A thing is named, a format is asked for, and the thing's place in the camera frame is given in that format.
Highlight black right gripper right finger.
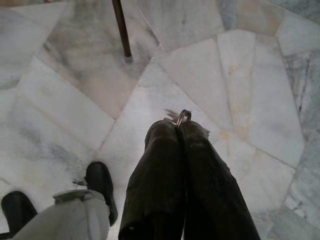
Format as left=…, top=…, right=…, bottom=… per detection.
left=180, top=119, right=262, bottom=240

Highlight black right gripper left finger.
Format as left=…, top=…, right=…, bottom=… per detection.
left=118, top=119, right=186, bottom=240

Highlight silver keys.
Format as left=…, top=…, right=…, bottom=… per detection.
left=163, top=108, right=193, bottom=130

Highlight black robot right foot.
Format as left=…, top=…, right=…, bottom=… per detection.
left=85, top=161, right=119, bottom=226

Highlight black robot foot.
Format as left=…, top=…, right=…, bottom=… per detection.
left=85, top=161, right=119, bottom=226
left=0, top=190, right=39, bottom=235

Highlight silver robot right leg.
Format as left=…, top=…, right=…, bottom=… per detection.
left=12, top=189, right=111, bottom=240

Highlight black robot left foot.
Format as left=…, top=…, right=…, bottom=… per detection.
left=0, top=190, right=39, bottom=235

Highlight brown chair leg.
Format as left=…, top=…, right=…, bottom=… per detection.
left=111, top=0, right=134, bottom=63

